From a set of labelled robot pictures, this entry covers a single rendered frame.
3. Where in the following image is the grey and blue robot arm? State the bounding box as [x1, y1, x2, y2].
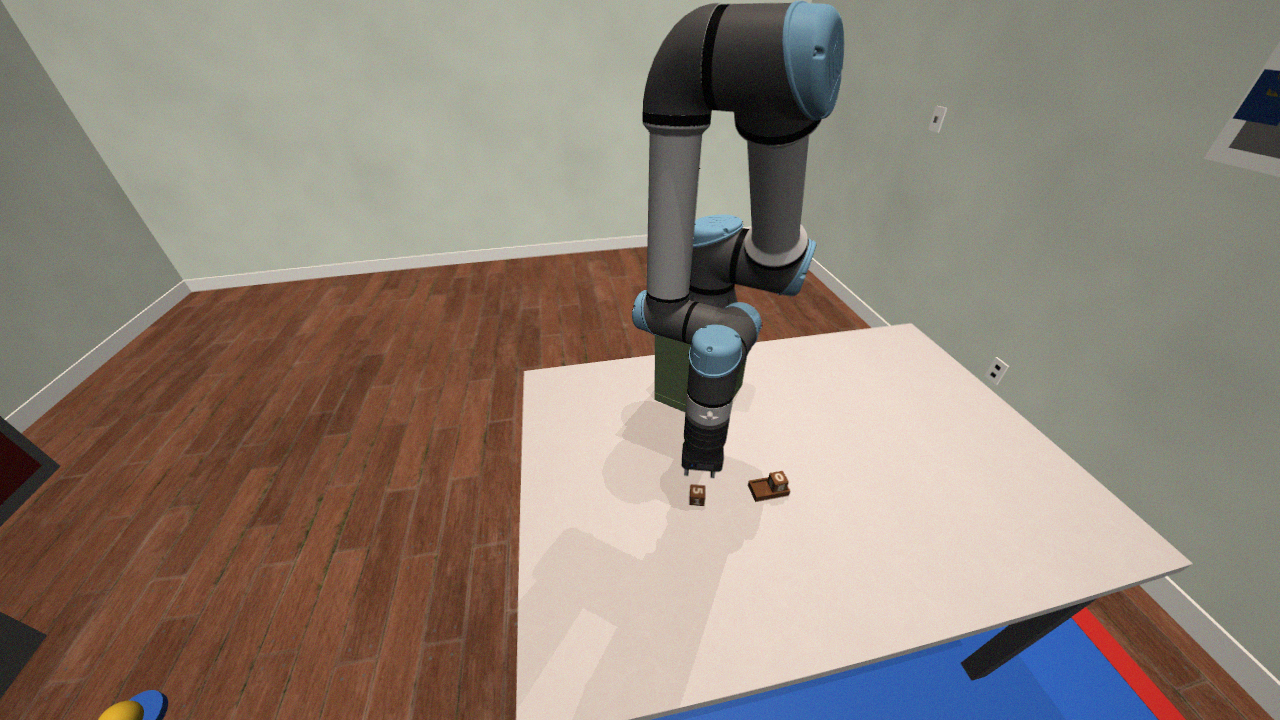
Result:
[632, 0, 844, 407]

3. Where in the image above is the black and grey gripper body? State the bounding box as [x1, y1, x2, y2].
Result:
[681, 393, 733, 471]

